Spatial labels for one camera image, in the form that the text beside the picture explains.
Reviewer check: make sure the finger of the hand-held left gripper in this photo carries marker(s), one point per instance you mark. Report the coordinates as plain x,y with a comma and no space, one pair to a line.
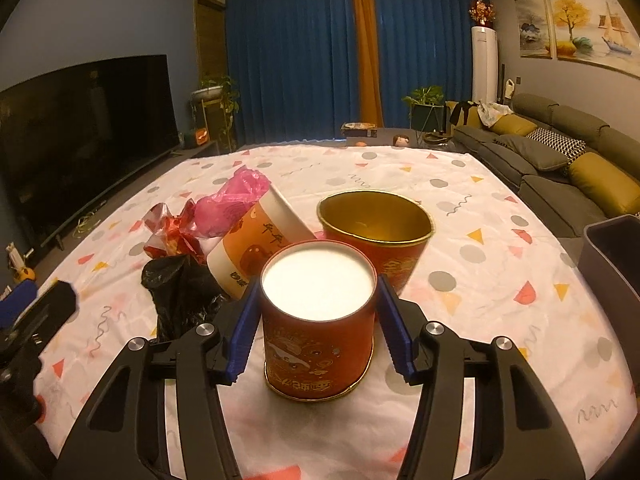
15,302
56,300

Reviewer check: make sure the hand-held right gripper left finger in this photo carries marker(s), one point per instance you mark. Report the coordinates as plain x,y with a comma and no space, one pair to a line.
245,335

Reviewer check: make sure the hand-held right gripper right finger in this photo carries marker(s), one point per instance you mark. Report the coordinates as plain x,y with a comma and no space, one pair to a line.
397,335

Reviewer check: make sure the red canister gold inside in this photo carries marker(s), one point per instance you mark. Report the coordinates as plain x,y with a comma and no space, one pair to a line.
400,265

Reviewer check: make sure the red canister white inside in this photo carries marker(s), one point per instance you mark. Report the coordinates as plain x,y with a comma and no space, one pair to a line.
320,340

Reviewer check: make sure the black plastic bag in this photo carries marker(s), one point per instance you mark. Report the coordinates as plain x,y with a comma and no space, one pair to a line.
180,290

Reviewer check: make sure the white orange paper cup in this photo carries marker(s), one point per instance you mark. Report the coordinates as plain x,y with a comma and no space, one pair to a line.
250,250

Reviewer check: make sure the red wrapper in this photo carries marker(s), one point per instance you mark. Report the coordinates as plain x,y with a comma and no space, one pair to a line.
172,245

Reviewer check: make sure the pink plastic bag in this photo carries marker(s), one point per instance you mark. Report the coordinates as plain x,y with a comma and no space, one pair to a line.
225,205

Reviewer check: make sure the grey plastic bin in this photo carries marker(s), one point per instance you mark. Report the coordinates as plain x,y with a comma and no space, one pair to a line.
615,270

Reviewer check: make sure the patterned white table cloth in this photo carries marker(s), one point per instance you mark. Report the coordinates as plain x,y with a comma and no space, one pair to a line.
500,310

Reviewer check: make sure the black flat television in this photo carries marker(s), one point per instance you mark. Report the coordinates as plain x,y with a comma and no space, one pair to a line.
85,150

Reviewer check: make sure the low television stand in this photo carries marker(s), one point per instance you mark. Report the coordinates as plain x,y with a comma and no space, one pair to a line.
200,149

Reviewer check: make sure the pink pig figure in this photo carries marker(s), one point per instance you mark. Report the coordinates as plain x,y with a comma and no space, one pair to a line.
400,141

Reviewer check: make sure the dark round dish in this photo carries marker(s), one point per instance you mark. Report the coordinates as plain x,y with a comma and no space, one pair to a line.
435,138

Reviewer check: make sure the orange black speaker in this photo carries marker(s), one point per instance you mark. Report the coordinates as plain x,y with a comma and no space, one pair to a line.
197,137

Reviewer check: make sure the flat printed box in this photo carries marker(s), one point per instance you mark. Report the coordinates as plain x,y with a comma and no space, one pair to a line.
359,130

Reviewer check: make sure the grey sectional sofa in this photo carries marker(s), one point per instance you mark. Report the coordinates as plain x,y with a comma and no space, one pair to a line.
550,190

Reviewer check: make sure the green planter gold legs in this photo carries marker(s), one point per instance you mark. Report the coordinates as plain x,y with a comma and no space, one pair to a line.
427,117

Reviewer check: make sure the small grey pillow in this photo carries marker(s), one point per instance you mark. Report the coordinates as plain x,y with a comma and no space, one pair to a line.
530,152

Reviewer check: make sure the black garment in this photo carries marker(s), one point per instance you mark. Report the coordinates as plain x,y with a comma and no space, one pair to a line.
462,112

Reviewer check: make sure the small yellow pillow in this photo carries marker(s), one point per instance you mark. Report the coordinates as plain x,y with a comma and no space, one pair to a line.
512,125

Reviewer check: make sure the green leafy plant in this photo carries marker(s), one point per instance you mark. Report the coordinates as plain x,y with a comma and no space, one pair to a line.
425,96

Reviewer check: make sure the trailing potted plant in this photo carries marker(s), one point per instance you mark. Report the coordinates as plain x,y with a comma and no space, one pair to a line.
220,87

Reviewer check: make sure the black white patterned pillow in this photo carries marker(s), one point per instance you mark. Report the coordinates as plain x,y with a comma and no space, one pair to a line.
557,142

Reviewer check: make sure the large yellow pillow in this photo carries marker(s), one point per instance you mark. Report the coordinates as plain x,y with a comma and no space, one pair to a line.
605,185

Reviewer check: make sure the white handheld appliance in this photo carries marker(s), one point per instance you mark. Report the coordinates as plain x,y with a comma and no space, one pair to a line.
508,89

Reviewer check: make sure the blue curtain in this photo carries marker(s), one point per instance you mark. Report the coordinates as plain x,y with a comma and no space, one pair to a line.
430,50
290,60

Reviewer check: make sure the white standing air conditioner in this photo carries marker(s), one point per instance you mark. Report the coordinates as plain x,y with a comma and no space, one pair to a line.
485,65

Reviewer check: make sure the orange curtain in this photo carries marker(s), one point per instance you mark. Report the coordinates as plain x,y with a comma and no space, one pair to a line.
367,50

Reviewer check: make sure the red gold flower decoration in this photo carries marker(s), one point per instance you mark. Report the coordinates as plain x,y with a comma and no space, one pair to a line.
481,11

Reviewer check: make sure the small framed landscape painting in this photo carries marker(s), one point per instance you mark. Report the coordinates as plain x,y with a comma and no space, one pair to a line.
532,25

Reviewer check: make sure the framed sailing ship painting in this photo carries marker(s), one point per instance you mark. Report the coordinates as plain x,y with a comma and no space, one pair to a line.
595,25

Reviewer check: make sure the gold frame plant stand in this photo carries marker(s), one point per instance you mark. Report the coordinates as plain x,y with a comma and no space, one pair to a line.
215,125

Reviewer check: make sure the brown wooden wall panel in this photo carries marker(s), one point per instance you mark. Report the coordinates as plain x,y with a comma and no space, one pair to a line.
210,60

